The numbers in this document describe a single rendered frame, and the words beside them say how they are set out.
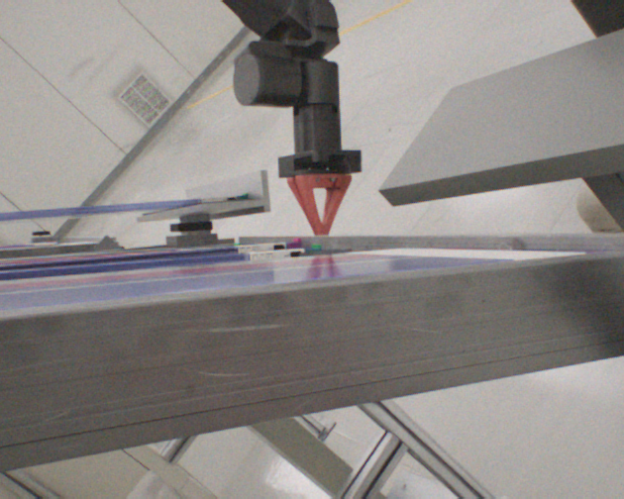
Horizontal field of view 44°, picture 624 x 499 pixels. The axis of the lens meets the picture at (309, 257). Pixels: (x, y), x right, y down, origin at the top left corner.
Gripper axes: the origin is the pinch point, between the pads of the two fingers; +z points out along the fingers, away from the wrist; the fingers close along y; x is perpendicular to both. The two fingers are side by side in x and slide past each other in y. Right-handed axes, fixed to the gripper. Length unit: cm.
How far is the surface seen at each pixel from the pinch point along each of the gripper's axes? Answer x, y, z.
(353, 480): 16.0, -23.4, 40.6
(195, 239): -9.7, -18.9, 0.7
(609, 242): -2.6, 45.6, 0.9
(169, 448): 5, -92, 51
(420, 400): 58, -66, 42
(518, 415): 61, -36, 40
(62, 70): 96, -762, -168
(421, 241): -2.9, 24.8, 1.0
